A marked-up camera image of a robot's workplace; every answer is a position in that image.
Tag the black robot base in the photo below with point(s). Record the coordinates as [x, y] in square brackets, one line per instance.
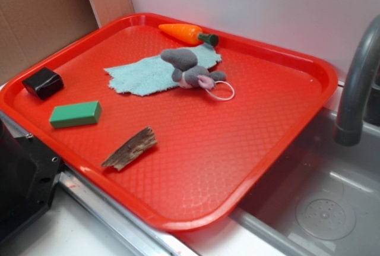
[29, 174]

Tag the gray plush animal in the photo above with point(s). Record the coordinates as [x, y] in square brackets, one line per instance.
[189, 74]

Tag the red plastic tray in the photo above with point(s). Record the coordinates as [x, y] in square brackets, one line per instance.
[209, 154]

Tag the light blue cloth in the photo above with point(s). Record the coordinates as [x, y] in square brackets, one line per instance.
[151, 75]

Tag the brown wood piece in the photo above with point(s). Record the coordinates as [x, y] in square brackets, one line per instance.
[131, 149]

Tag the orange toy carrot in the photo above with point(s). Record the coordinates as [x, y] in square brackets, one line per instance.
[189, 33]

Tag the green rectangular block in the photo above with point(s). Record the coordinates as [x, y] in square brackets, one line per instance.
[77, 114]

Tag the black block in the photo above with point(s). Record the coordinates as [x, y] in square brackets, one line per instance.
[44, 83]

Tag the gray plastic sink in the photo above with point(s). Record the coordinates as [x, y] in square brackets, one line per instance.
[318, 198]

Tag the gray faucet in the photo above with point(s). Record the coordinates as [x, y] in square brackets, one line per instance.
[359, 101]

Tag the brown cardboard panel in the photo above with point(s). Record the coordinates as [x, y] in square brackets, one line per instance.
[31, 30]

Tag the metal rail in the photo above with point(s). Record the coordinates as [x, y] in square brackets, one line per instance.
[82, 220]

